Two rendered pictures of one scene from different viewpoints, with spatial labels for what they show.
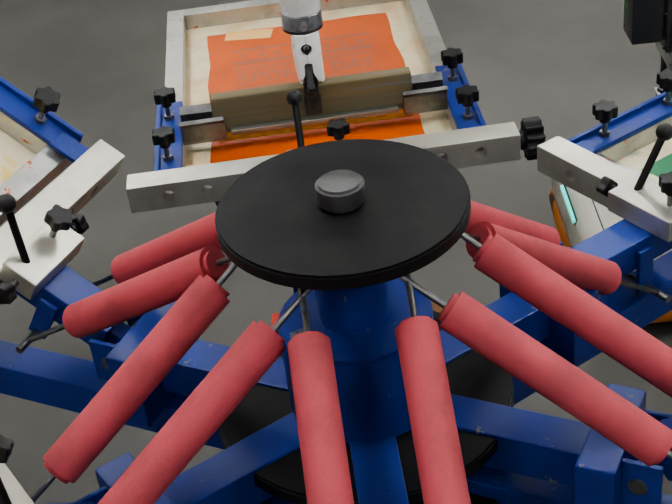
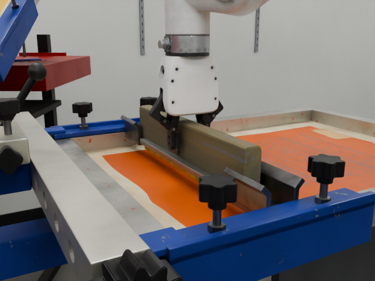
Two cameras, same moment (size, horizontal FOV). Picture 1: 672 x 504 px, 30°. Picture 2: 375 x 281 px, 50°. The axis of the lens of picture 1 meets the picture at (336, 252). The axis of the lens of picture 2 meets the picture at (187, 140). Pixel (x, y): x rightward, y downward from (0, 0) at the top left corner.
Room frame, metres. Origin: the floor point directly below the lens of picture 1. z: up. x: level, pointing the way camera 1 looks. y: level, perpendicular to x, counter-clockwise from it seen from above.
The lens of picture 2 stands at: (1.82, -0.62, 1.21)
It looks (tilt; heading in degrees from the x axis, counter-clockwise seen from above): 15 degrees down; 63
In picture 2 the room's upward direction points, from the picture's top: straight up
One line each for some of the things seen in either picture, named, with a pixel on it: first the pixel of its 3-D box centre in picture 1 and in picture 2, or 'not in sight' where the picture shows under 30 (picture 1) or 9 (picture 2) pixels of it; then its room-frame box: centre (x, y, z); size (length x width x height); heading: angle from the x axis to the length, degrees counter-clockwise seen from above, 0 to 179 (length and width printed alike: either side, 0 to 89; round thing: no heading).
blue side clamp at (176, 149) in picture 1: (171, 150); (118, 136); (2.09, 0.29, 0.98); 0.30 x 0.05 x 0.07; 2
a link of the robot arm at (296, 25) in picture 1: (301, 18); (183, 43); (2.13, 0.01, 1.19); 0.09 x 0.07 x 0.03; 1
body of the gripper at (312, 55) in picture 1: (305, 47); (187, 80); (2.13, 0.01, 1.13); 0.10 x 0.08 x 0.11; 1
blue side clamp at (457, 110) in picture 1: (461, 110); (272, 236); (2.11, -0.27, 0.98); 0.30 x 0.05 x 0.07; 2
